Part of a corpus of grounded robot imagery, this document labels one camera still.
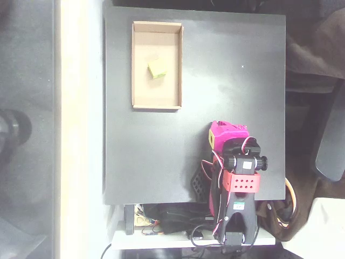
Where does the yellow-green cube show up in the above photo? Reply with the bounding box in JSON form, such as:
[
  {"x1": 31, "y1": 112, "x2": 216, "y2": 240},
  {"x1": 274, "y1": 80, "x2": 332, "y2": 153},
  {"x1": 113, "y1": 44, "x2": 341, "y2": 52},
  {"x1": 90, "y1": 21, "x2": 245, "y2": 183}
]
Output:
[{"x1": 147, "y1": 58, "x2": 168, "y2": 80}]

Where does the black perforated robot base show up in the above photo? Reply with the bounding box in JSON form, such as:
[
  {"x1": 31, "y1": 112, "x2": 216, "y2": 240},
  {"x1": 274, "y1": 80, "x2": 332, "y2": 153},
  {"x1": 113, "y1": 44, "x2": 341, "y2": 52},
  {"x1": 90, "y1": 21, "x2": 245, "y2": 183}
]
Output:
[{"x1": 190, "y1": 166, "x2": 214, "y2": 203}]

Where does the shallow cardboard box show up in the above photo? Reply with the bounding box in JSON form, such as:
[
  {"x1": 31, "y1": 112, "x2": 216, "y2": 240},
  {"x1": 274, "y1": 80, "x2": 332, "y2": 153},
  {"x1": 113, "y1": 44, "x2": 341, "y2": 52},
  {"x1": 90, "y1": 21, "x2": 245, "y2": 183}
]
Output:
[{"x1": 131, "y1": 21, "x2": 184, "y2": 111}]

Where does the black power adapter bundle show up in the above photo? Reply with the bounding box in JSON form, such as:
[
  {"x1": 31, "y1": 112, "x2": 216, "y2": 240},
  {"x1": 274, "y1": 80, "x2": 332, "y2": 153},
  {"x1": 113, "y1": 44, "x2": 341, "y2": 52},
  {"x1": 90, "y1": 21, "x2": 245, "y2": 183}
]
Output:
[{"x1": 157, "y1": 203, "x2": 216, "y2": 235}]

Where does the dark brown bag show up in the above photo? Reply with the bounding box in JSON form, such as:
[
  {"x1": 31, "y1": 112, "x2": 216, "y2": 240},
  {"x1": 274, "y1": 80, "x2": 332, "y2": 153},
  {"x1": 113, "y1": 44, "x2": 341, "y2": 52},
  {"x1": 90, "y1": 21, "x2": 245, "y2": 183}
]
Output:
[{"x1": 254, "y1": 159, "x2": 345, "y2": 243}]

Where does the grey office chair armrest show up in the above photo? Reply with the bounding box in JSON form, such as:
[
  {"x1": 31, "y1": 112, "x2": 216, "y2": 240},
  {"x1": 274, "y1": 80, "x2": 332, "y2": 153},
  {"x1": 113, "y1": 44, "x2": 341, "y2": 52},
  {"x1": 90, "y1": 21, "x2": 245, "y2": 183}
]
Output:
[{"x1": 309, "y1": 80, "x2": 345, "y2": 182}]

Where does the black plug connector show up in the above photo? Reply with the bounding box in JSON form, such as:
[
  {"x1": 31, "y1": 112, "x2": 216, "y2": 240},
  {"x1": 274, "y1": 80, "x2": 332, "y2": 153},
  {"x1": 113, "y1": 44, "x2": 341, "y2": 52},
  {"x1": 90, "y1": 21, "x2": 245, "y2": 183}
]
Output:
[{"x1": 188, "y1": 228, "x2": 205, "y2": 241}]

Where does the tan controller circuit board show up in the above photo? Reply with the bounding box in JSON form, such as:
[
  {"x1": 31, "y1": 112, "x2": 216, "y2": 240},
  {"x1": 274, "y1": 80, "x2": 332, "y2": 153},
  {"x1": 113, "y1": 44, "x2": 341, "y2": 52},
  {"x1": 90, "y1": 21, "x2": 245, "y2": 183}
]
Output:
[{"x1": 134, "y1": 205, "x2": 160, "y2": 227}]

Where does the brown jacket cloth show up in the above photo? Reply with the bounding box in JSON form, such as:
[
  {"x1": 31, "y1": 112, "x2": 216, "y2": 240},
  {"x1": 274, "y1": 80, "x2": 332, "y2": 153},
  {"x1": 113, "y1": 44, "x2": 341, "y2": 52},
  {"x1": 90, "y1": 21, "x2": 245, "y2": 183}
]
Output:
[{"x1": 285, "y1": 0, "x2": 345, "y2": 91}]

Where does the white shelf board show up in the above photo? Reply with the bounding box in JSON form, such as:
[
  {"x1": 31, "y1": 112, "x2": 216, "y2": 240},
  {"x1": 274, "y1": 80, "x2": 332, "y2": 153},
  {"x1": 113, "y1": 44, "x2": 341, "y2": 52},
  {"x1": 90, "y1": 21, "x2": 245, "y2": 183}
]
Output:
[{"x1": 112, "y1": 229, "x2": 277, "y2": 250}]

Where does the black table clamp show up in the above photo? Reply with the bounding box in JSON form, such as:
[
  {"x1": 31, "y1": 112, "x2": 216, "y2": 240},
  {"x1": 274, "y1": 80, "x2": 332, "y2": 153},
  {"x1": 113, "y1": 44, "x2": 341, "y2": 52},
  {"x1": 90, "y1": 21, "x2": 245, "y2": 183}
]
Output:
[{"x1": 124, "y1": 204, "x2": 135, "y2": 236}]

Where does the white cloth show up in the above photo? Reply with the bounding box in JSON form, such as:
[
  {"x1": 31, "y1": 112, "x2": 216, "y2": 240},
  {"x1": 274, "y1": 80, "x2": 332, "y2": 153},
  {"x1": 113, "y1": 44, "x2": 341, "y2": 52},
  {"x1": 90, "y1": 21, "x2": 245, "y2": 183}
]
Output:
[{"x1": 281, "y1": 196, "x2": 345, "y2": 259}]

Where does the orange cable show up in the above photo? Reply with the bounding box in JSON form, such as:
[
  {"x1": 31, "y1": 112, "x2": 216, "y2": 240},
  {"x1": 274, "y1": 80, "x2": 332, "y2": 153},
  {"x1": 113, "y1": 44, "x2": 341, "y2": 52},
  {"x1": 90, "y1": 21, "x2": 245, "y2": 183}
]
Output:
[{"x1": 284, "y1": 177, "x2": 298, "y2": 230}]

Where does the small module with coloured wires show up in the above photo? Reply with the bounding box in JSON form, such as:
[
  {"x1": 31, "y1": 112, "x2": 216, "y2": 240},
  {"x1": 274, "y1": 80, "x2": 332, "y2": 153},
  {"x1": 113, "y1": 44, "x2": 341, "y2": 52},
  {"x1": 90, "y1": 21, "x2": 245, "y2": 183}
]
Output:
[{"x1": 141, "y1": 226, "x2": 165, "y2": 237}]

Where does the black hanging cable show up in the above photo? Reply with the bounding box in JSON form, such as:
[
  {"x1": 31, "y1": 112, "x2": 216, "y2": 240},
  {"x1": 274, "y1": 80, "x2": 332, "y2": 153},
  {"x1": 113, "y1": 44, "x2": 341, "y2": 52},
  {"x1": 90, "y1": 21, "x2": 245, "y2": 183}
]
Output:
[{"x1": 100, "y1": 242, "x2": 113, "y2": 259}]

